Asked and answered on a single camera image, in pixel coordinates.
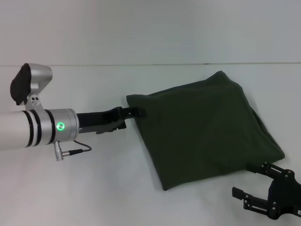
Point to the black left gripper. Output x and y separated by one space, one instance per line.
98 120

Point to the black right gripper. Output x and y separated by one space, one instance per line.
287 193

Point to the dark green t-shirt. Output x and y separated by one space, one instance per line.
200 129

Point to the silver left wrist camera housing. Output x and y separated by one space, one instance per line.
40 75

